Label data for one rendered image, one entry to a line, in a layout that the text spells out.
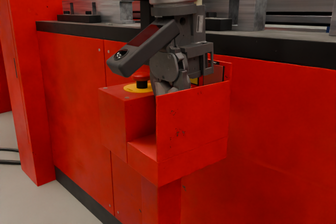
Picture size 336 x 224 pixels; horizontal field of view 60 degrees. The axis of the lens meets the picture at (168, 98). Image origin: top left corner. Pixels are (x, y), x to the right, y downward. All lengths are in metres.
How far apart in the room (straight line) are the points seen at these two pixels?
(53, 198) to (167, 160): 1.27
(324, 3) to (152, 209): 0.73
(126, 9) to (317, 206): 0.90
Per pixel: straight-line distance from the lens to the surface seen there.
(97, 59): 1.09
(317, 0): 0.98
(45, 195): 1.72
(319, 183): 0.65
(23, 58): 1.58
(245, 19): 0.78
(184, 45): 0.47
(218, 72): 0.52
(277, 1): 1.03
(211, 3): 0.85
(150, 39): 0.42
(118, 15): 1.17
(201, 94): 0.47
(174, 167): 0.48
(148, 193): 0.62
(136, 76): 0.55
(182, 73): 0.44
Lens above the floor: 0.93
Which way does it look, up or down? 17 degrees down
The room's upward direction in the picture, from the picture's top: straight up
